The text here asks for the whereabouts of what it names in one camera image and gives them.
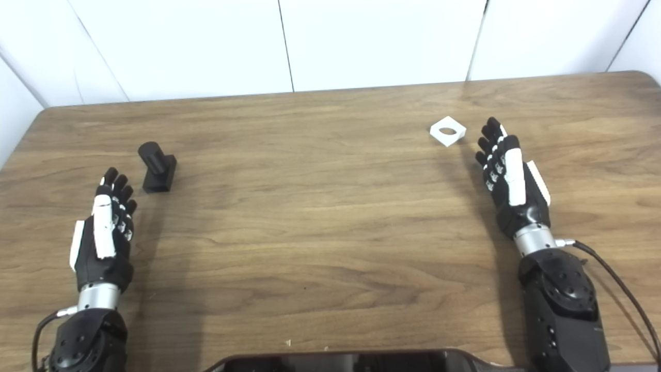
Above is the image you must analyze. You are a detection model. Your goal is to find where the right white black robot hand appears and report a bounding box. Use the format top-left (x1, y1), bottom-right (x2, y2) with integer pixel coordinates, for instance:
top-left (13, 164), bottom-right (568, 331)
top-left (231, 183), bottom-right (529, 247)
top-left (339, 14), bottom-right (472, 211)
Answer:
top-left (475, 117), bottom-right (552, 239)

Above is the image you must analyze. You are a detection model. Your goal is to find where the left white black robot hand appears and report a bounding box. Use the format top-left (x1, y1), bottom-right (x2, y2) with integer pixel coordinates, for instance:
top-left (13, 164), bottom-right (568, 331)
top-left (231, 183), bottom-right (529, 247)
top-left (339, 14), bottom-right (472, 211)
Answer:
top-left (69, 167), bottom-right (138, 292)

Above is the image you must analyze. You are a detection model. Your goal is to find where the black peg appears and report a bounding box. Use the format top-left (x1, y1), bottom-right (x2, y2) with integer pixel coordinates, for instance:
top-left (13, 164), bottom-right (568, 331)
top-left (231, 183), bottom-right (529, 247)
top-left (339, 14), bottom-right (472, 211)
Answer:
top-left (137, 141), bottom-right (178, 194)

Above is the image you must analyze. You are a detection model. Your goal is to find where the white square piece with hole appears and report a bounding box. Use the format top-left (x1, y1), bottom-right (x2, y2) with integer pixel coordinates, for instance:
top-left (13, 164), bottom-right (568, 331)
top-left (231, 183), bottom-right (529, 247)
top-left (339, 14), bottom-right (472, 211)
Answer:
top-left (429, 116), bottom-right (467, 148)

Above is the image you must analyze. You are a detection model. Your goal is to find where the black robot torso edge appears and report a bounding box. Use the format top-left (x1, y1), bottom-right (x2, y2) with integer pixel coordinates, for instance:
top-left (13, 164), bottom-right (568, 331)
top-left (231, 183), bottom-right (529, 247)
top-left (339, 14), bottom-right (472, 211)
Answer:
top-left (203, 348), bottom-right (527, 372)

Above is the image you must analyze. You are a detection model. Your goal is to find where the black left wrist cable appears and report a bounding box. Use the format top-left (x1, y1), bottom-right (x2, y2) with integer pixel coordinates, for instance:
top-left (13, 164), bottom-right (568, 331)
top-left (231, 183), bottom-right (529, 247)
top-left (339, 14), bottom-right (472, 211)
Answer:
top-left (32, 306), bottom-right (78, 372)

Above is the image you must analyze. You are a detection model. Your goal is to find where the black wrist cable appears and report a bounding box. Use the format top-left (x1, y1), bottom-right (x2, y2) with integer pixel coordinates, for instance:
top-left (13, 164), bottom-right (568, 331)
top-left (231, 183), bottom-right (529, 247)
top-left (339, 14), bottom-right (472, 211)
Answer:
top-left (555, 238), bottom-right (661, 362)
top-left (32, 306), bottom-right (78, 372)

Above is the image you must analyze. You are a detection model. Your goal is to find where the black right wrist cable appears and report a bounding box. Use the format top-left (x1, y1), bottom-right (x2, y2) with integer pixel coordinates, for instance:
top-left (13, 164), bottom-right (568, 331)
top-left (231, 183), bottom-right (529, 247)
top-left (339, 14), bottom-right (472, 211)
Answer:
top-left (555, 238), bottom-right (661, 362)

